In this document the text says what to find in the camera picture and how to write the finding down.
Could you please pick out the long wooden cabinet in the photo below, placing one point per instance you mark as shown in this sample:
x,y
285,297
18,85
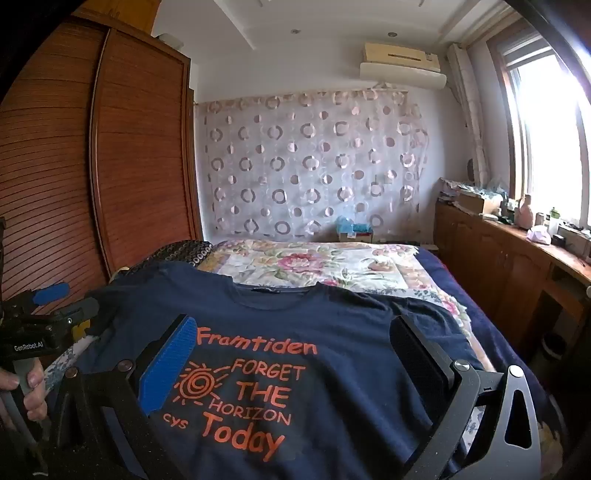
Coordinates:
x,y
498,258

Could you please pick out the sheer circle-patterned curtain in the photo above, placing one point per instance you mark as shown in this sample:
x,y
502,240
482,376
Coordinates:
x,y
300,161

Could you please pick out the stack of papers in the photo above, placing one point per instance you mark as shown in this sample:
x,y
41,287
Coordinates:
x,y
449,191

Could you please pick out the yellow garment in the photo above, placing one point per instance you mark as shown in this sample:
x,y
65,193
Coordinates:
x,y
81,331

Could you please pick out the floral bed quilt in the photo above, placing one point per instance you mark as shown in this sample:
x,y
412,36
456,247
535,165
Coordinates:
x,y
471,300

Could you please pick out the navy printed t-shirt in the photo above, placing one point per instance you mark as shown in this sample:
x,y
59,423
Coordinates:
x,y
346,332

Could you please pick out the round waste bin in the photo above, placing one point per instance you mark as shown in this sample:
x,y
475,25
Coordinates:
x,y
551,348

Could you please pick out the person's left hand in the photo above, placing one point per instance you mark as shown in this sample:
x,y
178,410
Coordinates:
x,y
36,381

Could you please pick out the tied-back patterned window curtain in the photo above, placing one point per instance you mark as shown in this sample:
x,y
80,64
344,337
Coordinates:
x,y
466,101

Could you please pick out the green-capped bottle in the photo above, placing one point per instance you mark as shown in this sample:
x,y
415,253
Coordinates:
x,y
553,221

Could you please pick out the round dark fan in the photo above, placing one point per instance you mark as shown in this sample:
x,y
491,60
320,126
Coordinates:
x,y
472,169

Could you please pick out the brown louvred wooden wardrobe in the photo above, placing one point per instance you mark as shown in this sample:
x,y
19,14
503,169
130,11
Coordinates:
x,y
115,161

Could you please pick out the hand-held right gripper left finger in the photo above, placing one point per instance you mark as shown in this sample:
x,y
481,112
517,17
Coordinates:
x,y
164,369

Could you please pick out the small black box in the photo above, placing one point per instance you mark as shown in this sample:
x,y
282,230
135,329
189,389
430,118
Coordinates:
x,y
559,240

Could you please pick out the blue floral bed sheet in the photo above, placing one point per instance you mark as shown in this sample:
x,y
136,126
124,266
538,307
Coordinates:
x,y
62,362

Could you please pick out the flat cardboard box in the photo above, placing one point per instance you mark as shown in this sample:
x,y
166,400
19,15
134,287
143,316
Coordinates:
x,y
478,203

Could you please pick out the pink tissue pack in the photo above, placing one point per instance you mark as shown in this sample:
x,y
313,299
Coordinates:
x,y
539,235

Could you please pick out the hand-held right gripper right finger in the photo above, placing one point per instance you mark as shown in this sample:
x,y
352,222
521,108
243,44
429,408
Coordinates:
x,y
415,364

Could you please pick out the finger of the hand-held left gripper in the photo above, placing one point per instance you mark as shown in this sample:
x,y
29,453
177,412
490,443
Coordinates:
x,y
51,293
83,308

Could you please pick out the wooden framed window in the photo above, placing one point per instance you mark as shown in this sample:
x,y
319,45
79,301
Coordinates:
x,y
549,138

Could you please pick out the cream wall air conditioner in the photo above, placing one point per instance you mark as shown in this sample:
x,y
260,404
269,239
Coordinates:
x,y
401,69

